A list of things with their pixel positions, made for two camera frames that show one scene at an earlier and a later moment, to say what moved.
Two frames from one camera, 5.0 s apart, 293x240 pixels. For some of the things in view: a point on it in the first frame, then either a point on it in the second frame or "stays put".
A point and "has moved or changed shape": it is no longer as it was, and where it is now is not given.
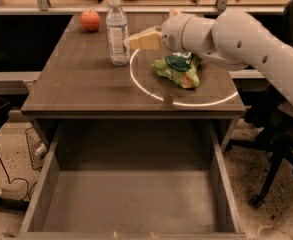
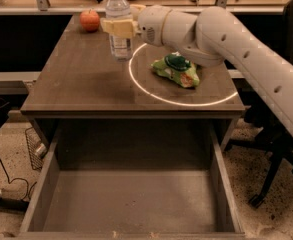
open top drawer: (133, 181) stays put
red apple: (90, 20) stays put
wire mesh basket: (32, 140) stays put
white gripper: (173, 31) → (151, 24)
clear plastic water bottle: (118, 36) has moved or changed shape
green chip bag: (180, 67) stays put
